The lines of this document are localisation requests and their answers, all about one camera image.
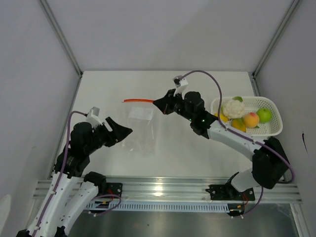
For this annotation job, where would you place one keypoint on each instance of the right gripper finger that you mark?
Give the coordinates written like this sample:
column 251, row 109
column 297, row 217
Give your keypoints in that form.
column 169, row 96
column 163, row 105

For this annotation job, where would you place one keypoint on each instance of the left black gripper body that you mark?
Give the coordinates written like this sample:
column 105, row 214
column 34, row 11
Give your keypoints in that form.
column 101, row 137

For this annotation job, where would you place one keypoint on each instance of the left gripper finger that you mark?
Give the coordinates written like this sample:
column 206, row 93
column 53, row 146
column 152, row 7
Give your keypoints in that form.
column 119, row 133
column 113, row 126

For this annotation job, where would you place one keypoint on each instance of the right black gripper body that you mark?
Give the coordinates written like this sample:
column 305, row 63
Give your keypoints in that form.
column 178, row 106

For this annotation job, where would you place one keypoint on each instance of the clear zip top bag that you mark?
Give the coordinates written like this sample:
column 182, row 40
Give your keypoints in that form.
column 138, row 114

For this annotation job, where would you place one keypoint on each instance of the white cauliflower with leaves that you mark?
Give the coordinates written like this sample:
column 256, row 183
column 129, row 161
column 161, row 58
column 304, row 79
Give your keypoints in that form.
column 233, row 108

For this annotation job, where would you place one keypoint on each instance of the yellow green mango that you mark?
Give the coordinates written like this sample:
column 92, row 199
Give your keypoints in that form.
column 238, row 123

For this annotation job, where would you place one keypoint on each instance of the orange pink peach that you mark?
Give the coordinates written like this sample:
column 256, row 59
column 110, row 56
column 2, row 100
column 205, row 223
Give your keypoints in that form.
column 251, row 120

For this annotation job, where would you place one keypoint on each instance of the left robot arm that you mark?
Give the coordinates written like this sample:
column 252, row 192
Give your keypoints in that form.
column 59, row 212

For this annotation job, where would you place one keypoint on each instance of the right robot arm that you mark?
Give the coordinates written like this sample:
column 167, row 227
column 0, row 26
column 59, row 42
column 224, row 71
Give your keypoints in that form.
column 269, row 162

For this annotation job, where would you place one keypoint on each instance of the green apple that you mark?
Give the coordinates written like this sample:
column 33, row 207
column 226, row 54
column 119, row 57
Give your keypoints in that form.
column 264, row 114

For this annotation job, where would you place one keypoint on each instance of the white perforated plastic basket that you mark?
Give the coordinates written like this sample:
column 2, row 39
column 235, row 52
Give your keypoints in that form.
column 253, row 104

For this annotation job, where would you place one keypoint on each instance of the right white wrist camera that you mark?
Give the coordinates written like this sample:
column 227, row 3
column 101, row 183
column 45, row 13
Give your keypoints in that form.
column 180, row 83

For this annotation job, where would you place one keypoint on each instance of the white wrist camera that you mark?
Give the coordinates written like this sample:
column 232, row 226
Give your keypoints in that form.
column 93, row 116
column 180, row 83

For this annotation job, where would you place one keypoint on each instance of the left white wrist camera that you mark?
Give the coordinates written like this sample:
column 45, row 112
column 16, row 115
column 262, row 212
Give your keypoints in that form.
column 93, row 116

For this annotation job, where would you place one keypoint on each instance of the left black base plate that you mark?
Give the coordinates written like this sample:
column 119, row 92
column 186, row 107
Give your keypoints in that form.
column 112, row 189

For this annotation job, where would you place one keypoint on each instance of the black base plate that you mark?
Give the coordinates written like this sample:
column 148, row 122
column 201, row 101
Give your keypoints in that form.
column 112, row 189
column 229, row 193

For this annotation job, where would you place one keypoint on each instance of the aluminium mounting rail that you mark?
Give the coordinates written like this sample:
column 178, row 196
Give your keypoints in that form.
column 165, row 189

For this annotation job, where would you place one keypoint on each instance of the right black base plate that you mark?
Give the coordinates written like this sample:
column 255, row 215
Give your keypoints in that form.
column 229, row 193

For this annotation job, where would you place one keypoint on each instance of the white slotted cable duct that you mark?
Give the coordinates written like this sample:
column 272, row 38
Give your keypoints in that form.
column 204, row 206

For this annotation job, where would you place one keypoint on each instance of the left aluminium frame post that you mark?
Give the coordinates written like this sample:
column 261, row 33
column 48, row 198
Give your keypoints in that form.
column 45, row 6

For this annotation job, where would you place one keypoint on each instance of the aluminium frame post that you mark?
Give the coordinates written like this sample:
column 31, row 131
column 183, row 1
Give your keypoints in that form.
column 45, row 6
column 285, row 21

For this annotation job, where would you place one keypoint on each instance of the right aluminium frame post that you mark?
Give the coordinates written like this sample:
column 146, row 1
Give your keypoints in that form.
column 285, row 21

